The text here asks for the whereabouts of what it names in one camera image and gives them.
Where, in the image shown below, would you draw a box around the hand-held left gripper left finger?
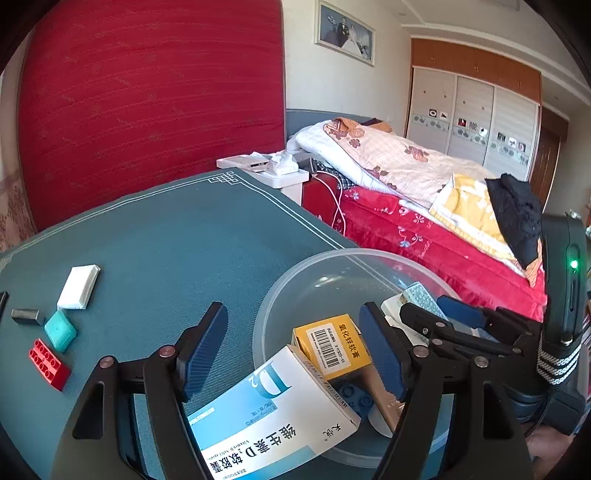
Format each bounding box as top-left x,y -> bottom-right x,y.
48,302 -> 229,480

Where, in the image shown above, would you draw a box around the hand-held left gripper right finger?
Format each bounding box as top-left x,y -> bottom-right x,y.
359,302 -> 536,480

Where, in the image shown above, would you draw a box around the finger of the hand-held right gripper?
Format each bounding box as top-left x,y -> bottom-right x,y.
399,302 -> 539,370
436,295 -> 543,342

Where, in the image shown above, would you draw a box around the teal patterned card box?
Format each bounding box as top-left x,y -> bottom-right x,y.
401,281 -> 448,321

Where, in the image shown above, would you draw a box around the blue toy brick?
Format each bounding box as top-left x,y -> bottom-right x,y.
336,379 -> 375,421

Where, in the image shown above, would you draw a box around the yellow medicine box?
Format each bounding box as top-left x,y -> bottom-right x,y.
292,314 -> 374,381

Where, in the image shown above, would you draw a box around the brown tube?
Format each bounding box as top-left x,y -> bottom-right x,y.
360,364 -> 407,439

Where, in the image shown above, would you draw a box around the blue and white medicine box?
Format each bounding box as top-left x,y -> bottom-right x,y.
186,344 -> 362,480

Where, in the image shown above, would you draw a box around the clear plastic bowl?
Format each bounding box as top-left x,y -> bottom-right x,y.
252,248 -> 462,472

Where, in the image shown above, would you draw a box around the white tissue pack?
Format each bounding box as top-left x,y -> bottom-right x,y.
57,264 -> 101,310

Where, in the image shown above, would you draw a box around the teal dental floss case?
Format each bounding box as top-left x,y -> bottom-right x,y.
44,309 -> 77,354

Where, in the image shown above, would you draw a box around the red toy brick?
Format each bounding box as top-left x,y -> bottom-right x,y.
28,338 -> 71,392

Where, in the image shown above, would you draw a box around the small dark grey block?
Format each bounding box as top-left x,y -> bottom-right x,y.
11,308 -> 45,326

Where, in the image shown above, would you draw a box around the teal desktop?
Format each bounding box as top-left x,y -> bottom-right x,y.
0,170 -> 458,480

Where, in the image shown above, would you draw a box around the red floral bed sheet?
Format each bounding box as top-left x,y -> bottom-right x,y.
342,185 -> 550,321

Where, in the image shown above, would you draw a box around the black clothing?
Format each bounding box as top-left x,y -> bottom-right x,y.
485,173 -> 543,268

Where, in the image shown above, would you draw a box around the yellow patterned blanket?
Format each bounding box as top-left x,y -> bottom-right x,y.
429,173 -> 543,278

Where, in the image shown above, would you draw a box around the brown wooden door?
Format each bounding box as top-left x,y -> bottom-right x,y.
529,107 -> 570,204

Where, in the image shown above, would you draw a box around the plaid cloth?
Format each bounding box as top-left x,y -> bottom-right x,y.
323,168 -> 356,188

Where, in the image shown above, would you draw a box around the white bedside table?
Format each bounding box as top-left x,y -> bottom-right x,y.
217,154 -> 310,206

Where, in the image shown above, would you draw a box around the crumpled white tissues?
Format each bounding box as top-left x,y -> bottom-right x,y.
265,151 -> 298,175

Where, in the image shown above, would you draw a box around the white and brown wardrobe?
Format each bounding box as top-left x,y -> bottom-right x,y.
406,38 -> 542,183

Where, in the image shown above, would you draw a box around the orange patterned pillow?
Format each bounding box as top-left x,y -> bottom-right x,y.
335,117 -> 393,134

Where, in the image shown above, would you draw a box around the patterned beige curtain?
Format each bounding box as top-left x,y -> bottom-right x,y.
0,171 -> 38,252

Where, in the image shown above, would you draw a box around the blue-grey bed headboard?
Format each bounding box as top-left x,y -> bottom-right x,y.
286,109 -> 384,139

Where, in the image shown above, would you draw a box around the red upright mattress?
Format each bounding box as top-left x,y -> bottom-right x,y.
17,0 -> 288,232

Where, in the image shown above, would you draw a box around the white charging cable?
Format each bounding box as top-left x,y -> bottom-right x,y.
314,173 -> 349,236

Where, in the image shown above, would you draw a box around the framed wall photo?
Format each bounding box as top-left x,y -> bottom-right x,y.
315,0 -> 376,68

